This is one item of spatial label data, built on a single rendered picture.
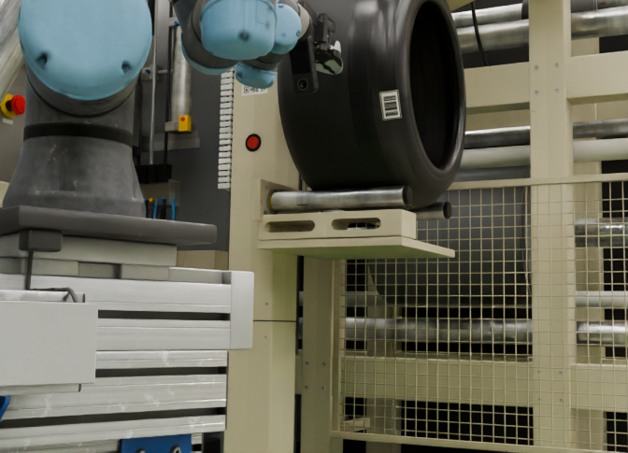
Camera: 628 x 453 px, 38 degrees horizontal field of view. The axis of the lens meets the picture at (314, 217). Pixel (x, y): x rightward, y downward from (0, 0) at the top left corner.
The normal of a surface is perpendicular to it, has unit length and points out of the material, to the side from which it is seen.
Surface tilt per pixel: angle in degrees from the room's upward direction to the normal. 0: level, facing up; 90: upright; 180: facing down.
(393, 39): 83
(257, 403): 90
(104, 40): 98
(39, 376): 90
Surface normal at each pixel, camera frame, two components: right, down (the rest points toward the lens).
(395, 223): -0.44, -0.11
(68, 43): 0.26, 0.03
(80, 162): 0.29, -0.40
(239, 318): 0.66, -0.07
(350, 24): -0.42, -0.36
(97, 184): 0.48, -0.39
